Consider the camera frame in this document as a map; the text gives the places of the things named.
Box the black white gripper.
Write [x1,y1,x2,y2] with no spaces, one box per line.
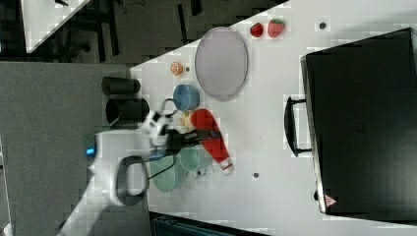
[142,110,220,154]

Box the red felt ketchup bottle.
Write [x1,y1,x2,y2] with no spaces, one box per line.
[191,108,235,175]

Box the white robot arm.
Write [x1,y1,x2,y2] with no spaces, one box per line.
[57,110,221,236]

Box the yellow plush toy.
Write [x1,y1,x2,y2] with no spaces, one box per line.
[180,112,194,132]

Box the green bowl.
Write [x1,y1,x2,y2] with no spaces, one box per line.
[178,146,212,172]

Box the blue bowl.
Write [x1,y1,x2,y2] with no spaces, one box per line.
[173,85,200,111]

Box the orange slice toy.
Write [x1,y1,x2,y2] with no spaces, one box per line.
[170,62,184,76]

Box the black cylinder cup lower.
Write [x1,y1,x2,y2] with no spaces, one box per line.
[105,98,149,125]

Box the black cylinder cup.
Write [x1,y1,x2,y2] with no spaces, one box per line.
[105,98,149,125]
[101,77,141,95]

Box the large lilac round plate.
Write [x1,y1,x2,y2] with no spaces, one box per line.
[195,27,249,101]

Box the black cylinder cup upper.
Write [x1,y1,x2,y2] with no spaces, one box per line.
[101,77,141,95]

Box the pink toy strawberry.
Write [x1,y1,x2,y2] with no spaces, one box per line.
[268,19,285,38]

